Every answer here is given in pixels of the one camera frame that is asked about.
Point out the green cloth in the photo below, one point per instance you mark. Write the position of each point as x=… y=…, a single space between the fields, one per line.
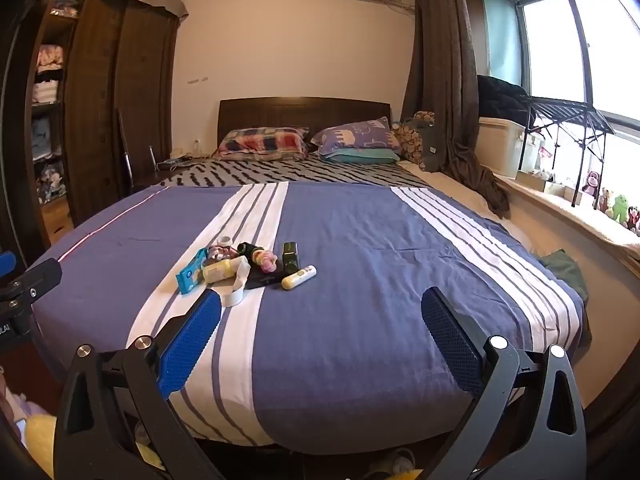
x=565 y=272

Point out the plaid pillow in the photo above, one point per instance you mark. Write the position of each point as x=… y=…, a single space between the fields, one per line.
x=265 y=142

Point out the dark grey cushion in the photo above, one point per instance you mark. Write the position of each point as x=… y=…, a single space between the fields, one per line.
x=430 y=147

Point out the dark chair with metal frame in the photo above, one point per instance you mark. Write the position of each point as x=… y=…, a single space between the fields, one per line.
x=127 y=160

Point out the white storage box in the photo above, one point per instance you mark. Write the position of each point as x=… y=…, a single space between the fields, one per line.
x=500 y=147

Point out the dark green round bottle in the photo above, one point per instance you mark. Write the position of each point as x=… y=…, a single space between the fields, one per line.
x=247 y=249

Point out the dark green square bottle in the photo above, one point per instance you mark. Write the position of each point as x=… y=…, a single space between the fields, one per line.
x=290 y=257

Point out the brown patterned cushion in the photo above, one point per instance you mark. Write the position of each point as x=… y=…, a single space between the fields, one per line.
x=407 y=142

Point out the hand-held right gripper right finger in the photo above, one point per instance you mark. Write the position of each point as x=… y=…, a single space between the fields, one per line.
x=450 y=340

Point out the pale yellow bottle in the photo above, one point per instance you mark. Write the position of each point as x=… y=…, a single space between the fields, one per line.
x=222 y=270

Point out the black white zebra sheet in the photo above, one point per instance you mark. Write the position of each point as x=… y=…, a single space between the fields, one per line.
x=300 y=170

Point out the purple monkey plush toy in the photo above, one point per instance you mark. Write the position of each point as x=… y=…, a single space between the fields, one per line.
x=592 y=184

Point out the blue face mask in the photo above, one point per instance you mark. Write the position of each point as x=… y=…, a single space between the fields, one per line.
x=175 y=163

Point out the stacks of folded clothes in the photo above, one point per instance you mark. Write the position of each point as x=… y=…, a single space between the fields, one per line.
x=50 y=57

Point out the purple elephant print pillow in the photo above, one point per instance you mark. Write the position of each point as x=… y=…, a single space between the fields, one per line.
x=355 y=137

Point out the dark red plush toy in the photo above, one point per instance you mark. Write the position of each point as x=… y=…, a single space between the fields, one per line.
x=634 y=219

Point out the white tape roll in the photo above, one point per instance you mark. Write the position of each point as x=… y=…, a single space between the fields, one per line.
x=226 y=242

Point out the blue white striped blanket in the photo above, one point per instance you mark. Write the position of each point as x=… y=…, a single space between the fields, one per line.
x=350 y=285

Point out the black jacket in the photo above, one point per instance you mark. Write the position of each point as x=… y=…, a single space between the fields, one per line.
x=502 y=100

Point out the purple plush slipper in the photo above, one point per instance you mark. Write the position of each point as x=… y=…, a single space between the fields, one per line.
x=22 y=405

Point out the dark wooden headboard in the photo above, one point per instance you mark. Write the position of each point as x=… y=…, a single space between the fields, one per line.
x=300 y=112

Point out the black folding rack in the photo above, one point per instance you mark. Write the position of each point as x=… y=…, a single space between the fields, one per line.
x=570 y=110

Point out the large window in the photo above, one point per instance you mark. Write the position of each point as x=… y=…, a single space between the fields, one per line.
x=560 y=45

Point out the teal pillow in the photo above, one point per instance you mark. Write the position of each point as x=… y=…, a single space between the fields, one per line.
x=360 y=156

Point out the pink yellow scrunchie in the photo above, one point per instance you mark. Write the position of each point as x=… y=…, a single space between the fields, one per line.
x=265 y=260

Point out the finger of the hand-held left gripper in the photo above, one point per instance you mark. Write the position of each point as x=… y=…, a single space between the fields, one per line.
x=37 y=280
x=5 y=262

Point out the white fluffy slipper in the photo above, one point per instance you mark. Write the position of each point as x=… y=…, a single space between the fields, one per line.
x=390 y=460

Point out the dark wooden wardrobe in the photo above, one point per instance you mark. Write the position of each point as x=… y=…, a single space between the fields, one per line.
x=100 y=110

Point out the brown curtain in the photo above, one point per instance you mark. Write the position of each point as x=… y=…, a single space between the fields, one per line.
x=440 y=60

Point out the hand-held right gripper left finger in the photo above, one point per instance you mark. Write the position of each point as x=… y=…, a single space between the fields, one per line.
x=190 y=335

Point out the teal roller blind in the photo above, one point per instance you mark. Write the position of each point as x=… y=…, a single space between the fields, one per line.
x=500 y=35

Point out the green frog plush toy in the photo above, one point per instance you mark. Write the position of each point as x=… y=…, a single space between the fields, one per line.
x=621 y=208

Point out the blue wipes packet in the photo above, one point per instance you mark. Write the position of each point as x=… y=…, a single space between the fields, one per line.
x=192 y=275

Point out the brown plush toy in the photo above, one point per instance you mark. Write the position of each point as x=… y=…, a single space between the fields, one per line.
x=605 y=202

